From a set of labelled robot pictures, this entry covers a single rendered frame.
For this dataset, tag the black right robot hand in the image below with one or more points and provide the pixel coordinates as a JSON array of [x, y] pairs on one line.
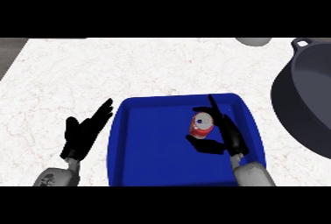
[[231, 134]]

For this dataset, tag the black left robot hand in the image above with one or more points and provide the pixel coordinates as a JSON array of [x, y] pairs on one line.
[[85, 132]]

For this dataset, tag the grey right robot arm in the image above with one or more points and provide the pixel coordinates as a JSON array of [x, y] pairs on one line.
[[252, 171]]

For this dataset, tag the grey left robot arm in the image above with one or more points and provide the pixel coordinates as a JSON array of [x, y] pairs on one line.
[[60, 174]]

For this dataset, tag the red soda can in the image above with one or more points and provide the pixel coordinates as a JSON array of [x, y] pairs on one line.
[[202, 126]]

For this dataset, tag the blue plastic tray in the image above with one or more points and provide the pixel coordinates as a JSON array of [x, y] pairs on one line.
[[163, 151]]

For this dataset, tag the dark grey pot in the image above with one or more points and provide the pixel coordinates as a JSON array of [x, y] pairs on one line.
[[308, 96]]

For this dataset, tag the pale grey rounded object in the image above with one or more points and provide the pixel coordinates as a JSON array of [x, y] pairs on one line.
[[254, 41]]

